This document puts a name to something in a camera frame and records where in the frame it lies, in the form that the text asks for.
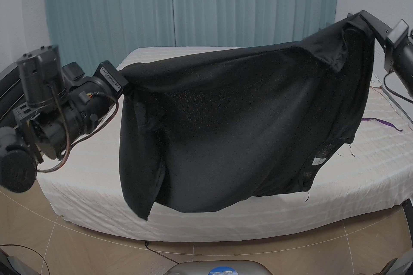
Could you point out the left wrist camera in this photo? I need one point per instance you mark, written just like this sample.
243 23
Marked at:
73 71

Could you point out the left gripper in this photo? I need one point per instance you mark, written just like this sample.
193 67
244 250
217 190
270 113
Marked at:
96 96

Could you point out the bed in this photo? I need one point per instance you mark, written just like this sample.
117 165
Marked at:
226 235

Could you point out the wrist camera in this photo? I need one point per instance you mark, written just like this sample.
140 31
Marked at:
397 33
73 71

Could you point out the black chest of drawers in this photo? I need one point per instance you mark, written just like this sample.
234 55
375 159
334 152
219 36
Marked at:
6 80

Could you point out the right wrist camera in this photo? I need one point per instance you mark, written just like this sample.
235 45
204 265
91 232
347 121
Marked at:
397 33

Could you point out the black T-shirt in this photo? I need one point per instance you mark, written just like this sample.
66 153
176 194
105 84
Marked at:
226 122

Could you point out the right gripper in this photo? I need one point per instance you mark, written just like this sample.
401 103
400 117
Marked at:
401 64

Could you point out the purple garment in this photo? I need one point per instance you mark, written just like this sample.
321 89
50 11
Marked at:
384 123

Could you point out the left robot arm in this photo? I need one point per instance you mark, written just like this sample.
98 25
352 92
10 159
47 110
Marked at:
42 80

